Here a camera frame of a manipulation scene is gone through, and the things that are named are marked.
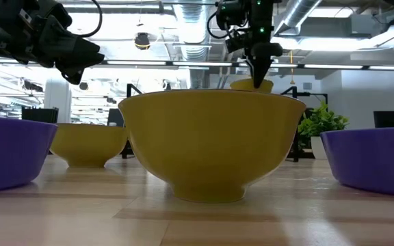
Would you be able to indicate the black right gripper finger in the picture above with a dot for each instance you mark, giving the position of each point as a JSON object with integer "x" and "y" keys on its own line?
{"x": 249, "y": 68}
{"x": 263, "y": 61}

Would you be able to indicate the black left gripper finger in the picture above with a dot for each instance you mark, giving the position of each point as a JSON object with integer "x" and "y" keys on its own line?
{"x": 72, "y": 76}
{"x": 74, "y": 53}

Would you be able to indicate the yellow speckled-inside mini bowl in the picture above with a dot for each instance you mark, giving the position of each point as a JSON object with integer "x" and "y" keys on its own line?
{"x": 243, "y": 85}
{"x": 87, "y": 143}
{"x": 210, "y": 143}

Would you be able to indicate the blue mini bowl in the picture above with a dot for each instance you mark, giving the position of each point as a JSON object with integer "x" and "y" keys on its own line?
{"x": 9, "y": 153}
{"x": 371, "y": 160}

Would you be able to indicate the black office furniture row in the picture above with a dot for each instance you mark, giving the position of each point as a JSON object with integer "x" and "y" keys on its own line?
{"x": 39, "y": 115}

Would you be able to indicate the ceiling light strip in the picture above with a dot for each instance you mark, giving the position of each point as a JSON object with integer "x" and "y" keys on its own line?
{"x": 135, "y": 63}
{"x": 334, "y": 66}

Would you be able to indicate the black ceiling-hung device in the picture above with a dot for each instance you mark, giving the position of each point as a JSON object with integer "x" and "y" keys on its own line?
{"x": 142, "y": 41}

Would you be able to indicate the green potted plant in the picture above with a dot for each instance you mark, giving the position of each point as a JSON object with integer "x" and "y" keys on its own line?
{"x": 320, "y": 123}

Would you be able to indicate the black computer monitor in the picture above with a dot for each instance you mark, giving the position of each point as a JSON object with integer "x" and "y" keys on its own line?
{"x": 388, "y": 119}

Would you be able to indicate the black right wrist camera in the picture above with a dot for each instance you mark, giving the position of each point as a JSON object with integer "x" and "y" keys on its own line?
{"x": 233, "y": 15}

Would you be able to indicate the silver spiral ventilation duct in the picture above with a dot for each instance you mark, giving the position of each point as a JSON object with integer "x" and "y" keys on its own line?
{"x": 193, "y": 20}
{"x": 298, "y": 13}

